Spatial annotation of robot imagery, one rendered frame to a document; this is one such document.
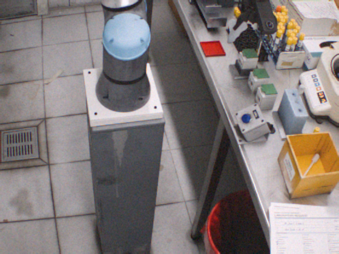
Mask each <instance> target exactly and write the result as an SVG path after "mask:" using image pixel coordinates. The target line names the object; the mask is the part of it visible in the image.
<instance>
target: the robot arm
mask: <svg viewBox="0 0 339 254"><path fill-rule="evenodd" d="M100 1H101V3H102V9H103V14H104V19H105V22H104V30H103V34H102V39H103V41H102V42H103V59H102V73H101V74H100V76H99V79H98V81H97V84H96V97H97V99H98V101H99V103H100V104H101V105H102V106H104V107H105V108H106V109H110V110H112V111H115V112H132V111H135V110H138V109H140V108H141V107H143V106H145V105H146V104H147V103H148V101H149V99H150V93H151V85H150V80H149V78H148V75H147V73H146V67H147V60H148V47H149V44H150V29H149V25H148V24H147V19H146V1H145V0H100ZM241 1H242V3H241V6H239V4H240V0H239V3H238V7H237V8H238V9H239V10H240V12H241V15H240V16H239V17H238V19H237V20H234V19H231V20H229V22H228V25H229V31H230V32H229V35H228V40H227V43H228V44H230V43H231V42H235V39H236V38H237V37H239V36H240V33H241V32H242V31H245V30H246V29H247V27H248V26H247V22H248V21H249V22H250V23H252V24H256V23H258V26H259V28H260V32H261V34H262V35H267V34H270V36H271V38H272V40H273V41H274V40H275V37H276V35H277V34H276V32H277V30H278V28H277V18H276V16H275V15H274V14H273V11H272V7H271V3H270V1H269V0H241Z"/></svg>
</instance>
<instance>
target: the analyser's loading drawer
mask: <svg viewBox="0 0 339 254"><path fill-rule="evenodd" d="M196 1H197V3H198V5H199V7H200V9H201V11H202V14H203V16H204V18H205V19H206V22H207V27H210V28H214V27H225V26H226V23H227V20H228V17H223V15H222V13H221V7H222V6H221V5H219V6H218V5H217V0H196Z"/></svg>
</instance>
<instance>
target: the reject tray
mask: <svg viewBox="0 0 339 254"><path fill-rule="evenodd" d="M200 45H201V47H202V50H203V52H204V54H205V56H206V57H212V56H226V52H225V50H224V49H223V46H222V44H221V43H220V41H202V42H200Z"/></svg>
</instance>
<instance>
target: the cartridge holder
mask: <svg viewBox="0 0 339 254"><path fill-rule="evenodd" d="M229 69H230V71H231V73H232V75H233V78H234V79H244V78H249V75H250V72H251V71H253V70H254V69H258V67H257V66H256V68H251V69H242V68H241V66H240V64H239V62H238V60H236V62H235V64H233V65H230V64H229Z"/></svg>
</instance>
